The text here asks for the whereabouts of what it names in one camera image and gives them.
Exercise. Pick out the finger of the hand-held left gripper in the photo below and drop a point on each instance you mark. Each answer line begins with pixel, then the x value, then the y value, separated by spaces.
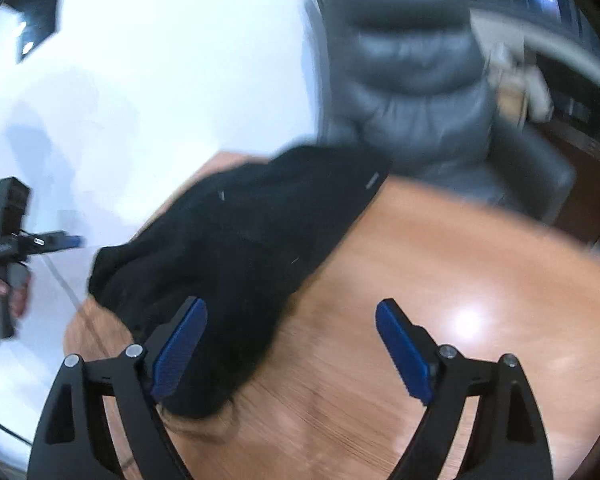
pixel 71 241

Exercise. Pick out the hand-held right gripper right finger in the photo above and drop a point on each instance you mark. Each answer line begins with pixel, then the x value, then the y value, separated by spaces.
pixel 402 350

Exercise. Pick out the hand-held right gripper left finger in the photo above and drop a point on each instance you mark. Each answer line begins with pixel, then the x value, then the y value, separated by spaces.
pixel 178 347

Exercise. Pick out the black garment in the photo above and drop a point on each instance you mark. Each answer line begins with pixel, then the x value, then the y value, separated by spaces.
pixel 240 260

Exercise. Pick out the person's left hand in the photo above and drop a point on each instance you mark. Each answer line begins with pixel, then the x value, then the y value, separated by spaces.
pixel 17 297

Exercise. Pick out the grey leather office chair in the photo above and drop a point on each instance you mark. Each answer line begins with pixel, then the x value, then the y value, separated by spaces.
pixel 420 90

